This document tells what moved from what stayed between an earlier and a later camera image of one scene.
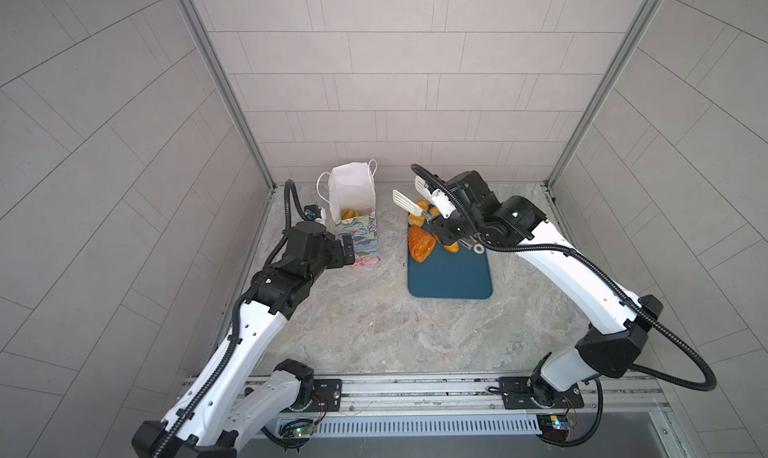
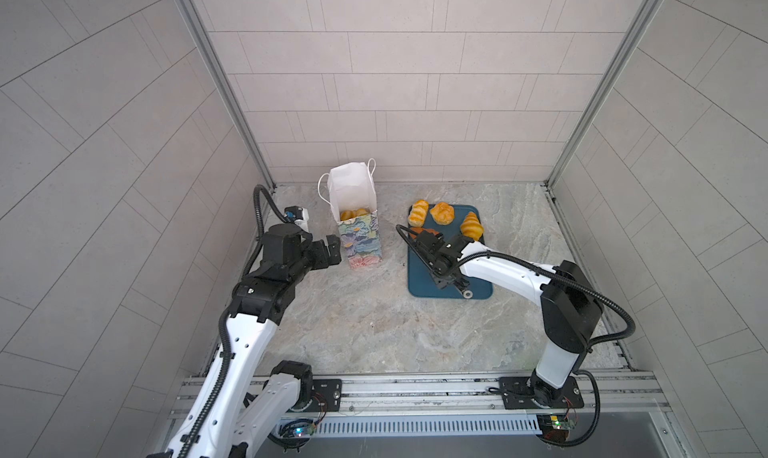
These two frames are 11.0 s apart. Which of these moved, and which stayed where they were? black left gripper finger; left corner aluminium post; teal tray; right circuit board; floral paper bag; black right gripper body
Moved: black right gripper body; black left gripper finger
Stayed: left corner aluminium post; teal tray; floral paper bag; right circuit board
